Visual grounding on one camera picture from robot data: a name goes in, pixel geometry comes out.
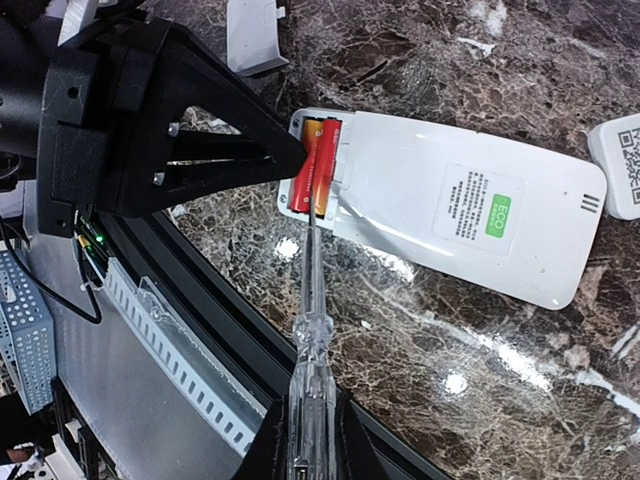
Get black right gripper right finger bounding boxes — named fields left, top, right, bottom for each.
left=335, top=391, right=389, bottom=480

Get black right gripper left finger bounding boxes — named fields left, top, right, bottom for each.
left=232, top=399, right=289, bottom=480

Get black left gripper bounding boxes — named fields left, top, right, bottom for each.
left=37, top=19, right=306, bottom=238

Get white remote with green buttons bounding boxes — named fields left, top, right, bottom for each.
left=289, top=108, right=607, bottom=310

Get white KT-16 remote control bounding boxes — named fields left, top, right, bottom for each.
left=587, top=113, right=639, bottom=221

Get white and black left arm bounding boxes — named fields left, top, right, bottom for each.
left=1, top=1, right=306, bottom=238

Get grey perforated metal box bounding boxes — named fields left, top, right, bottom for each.
left=1, top=251, right=57, bottom=414

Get white slotted cable duct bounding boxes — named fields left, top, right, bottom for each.
left=103, top=258, right=264, bottom=456

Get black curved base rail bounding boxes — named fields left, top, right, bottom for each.
left=99, top=209, right=451, bottom=480

